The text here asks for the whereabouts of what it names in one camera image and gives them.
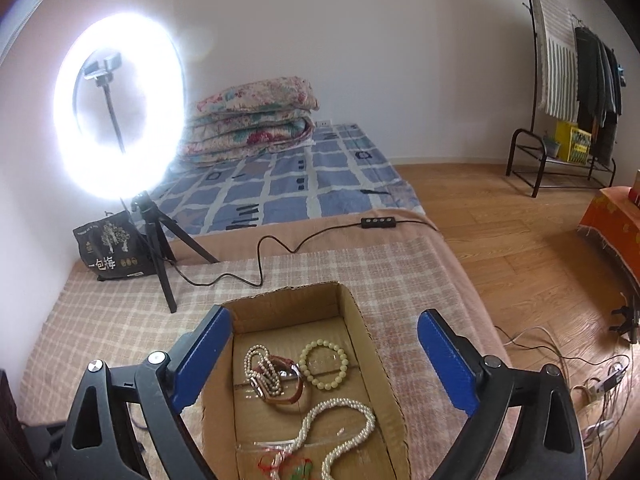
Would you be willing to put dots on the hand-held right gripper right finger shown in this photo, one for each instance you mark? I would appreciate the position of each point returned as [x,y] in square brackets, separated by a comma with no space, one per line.
[445,360]

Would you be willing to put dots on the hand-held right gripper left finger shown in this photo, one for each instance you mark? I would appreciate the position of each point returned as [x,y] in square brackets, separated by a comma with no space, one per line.
[200,360]

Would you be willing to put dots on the cardboard box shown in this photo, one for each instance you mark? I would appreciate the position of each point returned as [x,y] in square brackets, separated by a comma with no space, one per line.
[370,360]

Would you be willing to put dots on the brown leather wristwatch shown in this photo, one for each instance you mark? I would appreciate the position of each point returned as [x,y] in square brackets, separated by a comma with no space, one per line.
[287,395]

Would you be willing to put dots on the black tripod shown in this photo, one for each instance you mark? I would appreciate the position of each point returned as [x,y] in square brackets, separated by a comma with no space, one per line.
[155,250]

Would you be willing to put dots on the black snack bag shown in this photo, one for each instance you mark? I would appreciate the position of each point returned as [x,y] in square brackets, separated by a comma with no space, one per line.
[112,250]

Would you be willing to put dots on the white power strip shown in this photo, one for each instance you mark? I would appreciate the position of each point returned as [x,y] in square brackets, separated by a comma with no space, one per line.
[597,385]

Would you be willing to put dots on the black clamp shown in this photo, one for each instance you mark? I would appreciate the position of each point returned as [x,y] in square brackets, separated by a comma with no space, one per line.
[627,317]

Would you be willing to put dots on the blue patterned bedsheet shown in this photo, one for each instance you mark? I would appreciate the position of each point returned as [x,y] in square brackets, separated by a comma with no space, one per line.
[300,185]

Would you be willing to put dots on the orange covered table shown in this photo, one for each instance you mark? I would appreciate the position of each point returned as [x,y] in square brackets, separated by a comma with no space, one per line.
[612,230]

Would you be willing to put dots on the small green pot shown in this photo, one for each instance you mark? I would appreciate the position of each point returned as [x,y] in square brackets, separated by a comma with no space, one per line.
[551,145]

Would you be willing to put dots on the black clothes rack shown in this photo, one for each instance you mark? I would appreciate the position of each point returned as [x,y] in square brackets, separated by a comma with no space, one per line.
[525,132]

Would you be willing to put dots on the folded floral quilt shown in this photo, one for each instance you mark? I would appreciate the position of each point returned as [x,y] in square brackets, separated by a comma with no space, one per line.
[250,120]

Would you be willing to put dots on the yellow box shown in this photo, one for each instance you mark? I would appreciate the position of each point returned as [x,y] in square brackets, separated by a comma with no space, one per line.
[572,142]

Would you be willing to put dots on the black phone holder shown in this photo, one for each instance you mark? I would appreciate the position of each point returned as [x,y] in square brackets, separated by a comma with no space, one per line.
[102,67]

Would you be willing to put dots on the dark hanging clothes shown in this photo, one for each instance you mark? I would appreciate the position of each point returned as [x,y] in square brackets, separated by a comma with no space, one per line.
[597,90]

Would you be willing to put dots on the striped towel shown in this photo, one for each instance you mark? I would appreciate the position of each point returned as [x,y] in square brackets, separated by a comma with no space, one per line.
[555,55]

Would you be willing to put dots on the blue hanging item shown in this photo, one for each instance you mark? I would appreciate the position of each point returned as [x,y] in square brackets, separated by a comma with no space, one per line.
[620,74]

